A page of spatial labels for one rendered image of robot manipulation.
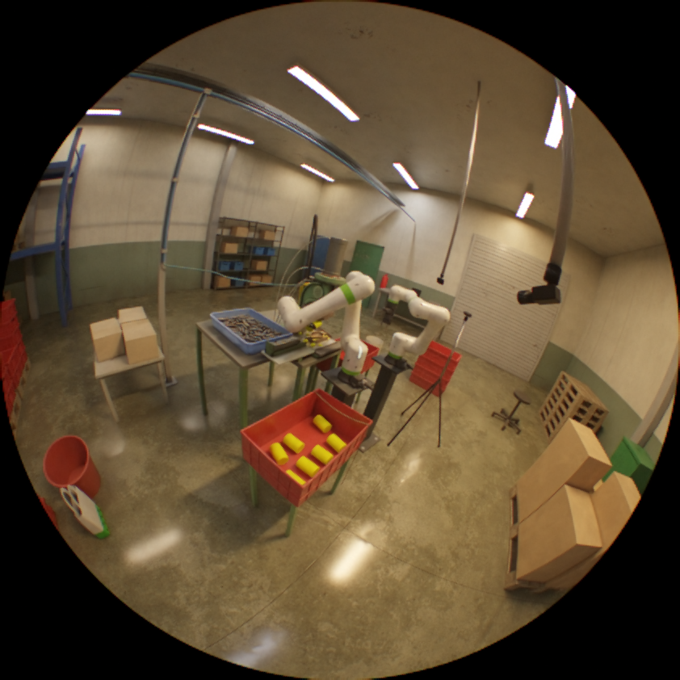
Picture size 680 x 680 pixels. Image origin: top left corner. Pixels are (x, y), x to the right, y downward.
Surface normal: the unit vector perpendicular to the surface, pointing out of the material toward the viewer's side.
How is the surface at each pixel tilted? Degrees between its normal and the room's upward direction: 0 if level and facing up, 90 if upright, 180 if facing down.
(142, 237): 90
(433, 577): 0
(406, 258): 90
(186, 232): 90
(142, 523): 0
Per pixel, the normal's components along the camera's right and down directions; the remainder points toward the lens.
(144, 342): 0.80, 0.40
